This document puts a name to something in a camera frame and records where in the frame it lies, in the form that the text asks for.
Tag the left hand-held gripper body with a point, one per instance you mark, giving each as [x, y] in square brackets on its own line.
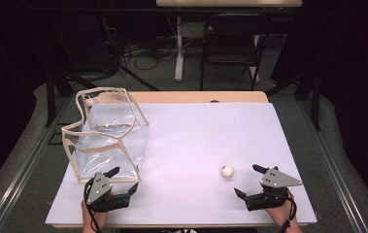
[102, 197]

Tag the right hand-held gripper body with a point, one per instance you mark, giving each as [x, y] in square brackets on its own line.
[274, 181]

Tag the small white ball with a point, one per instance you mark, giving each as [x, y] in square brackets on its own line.
[227, 172]

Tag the clear bag with beige trim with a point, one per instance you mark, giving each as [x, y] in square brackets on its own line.
[107, 129]

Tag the person's left hand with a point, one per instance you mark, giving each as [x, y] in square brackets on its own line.
[94, 218]

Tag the person's right hand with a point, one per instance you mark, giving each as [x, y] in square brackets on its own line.
[282, 214]

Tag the person's dark clothing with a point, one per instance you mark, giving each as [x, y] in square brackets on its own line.
[220, 231]

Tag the white table mat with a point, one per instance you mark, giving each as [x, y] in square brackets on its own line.
[188, 145]

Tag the black metal stand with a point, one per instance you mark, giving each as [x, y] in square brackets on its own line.
[50, 103]
[316, 106]

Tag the black folding chair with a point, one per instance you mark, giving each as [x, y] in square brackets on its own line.
[236, 42]

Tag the white-legged desk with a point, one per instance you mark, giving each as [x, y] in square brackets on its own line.
[230, 3]

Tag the aluminium floor rail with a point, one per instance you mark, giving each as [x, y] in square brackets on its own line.
[23, 176]
[338, 178]

